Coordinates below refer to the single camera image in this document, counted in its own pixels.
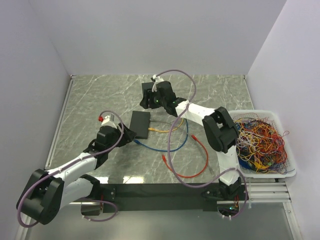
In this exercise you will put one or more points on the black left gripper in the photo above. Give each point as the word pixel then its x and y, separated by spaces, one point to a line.
pixel 127 136

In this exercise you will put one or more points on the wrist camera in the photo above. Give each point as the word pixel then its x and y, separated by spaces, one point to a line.
pixel 156 80
pixel 107 121

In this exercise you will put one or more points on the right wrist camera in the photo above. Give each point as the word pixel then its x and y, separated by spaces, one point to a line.
pixel 156 80

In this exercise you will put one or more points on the black TP-Link network switch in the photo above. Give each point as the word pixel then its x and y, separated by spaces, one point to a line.
pixel 140 123

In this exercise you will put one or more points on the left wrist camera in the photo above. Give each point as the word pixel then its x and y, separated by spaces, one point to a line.
pixel 107 121

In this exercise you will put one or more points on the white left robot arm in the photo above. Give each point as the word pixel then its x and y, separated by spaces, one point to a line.
pixel 47 192

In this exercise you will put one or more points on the black Mercury network switch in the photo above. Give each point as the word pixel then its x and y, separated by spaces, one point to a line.
pixel 145 87

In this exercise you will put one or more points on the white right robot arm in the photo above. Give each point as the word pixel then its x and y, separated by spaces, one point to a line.
pixel 220 130

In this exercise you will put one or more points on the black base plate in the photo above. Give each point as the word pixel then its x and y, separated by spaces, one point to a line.
pixel 160 197

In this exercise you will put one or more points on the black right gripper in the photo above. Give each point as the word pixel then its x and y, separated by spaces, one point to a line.
pixel 149 94

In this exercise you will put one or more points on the white plastic basket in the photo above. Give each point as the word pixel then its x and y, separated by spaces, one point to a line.
pixel 262 148

